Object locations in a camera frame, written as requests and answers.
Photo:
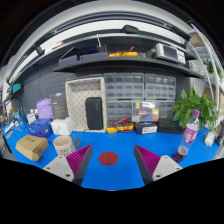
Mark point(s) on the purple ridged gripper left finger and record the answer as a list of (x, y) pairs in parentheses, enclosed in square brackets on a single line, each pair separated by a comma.
[(72, 167)]

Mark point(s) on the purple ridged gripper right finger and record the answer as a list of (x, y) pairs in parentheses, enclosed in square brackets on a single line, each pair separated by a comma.
[(153, 167)]

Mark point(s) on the clear plastic bottle purple label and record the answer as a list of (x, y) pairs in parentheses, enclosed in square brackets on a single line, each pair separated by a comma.
[(188, 138)]

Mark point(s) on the beige patterned ceramic mug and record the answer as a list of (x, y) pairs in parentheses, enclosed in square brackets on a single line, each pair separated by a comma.
[(65, 145)]

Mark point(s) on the red round coaster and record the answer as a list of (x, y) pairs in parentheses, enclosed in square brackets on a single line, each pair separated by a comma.
[(108, 158)]

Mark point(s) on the blue table mat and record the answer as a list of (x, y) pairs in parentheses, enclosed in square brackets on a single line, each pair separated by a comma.
[(125, 174)]

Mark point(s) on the black box white label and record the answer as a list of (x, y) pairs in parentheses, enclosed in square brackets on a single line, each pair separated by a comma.
[(145, 127)]

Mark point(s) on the white small box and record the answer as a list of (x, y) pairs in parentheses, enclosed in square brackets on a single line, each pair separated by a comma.
[(62, 126)]

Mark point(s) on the black flat case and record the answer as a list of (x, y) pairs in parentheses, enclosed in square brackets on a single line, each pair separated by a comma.
[(169, 126)]

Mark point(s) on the brown cardboard box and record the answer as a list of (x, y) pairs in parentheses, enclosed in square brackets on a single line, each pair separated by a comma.
[(32, 147)]

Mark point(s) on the yellow multimeter with red leads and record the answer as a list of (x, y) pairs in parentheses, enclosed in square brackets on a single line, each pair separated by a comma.
[(124, 125)]

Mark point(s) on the blue product box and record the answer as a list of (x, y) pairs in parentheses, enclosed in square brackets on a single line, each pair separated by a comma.
[(40, 128)]

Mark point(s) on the clear box of coloured parts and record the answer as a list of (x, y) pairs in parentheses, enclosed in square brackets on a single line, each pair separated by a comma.
[(144, 111)]

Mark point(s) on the dark grey flat box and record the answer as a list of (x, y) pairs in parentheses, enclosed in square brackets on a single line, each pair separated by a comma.
[(59, 105)]

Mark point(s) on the green potted plant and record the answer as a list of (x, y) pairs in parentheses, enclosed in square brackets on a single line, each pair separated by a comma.
[(188, 102)]

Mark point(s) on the black rectangular speaker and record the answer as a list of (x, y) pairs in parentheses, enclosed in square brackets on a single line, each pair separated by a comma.
[(94, 114)]

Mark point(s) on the grey drawer cabinet right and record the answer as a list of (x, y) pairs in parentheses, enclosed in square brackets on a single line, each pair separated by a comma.
[(162, 89)]

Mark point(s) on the grey drawer cabinet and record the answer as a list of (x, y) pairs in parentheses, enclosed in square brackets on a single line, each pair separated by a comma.
[(162, 89), (121, 90)]

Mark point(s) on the grey drawer cabinet left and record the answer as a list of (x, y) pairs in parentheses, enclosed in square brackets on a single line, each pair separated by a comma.
[(121, 90)]

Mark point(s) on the dark blue case on shelf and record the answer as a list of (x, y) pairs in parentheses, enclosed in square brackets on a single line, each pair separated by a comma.
[(75, 54)]

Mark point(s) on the white oscilloscope on shelf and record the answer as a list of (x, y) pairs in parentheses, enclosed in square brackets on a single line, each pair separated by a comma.
[(170, 53)]

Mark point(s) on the yellow tool on shelf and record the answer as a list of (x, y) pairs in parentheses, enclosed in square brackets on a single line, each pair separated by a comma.
[(129, 53)]

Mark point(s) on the dark grey wall shelf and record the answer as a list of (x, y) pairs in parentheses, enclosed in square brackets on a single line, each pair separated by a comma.
[(113, 63)]

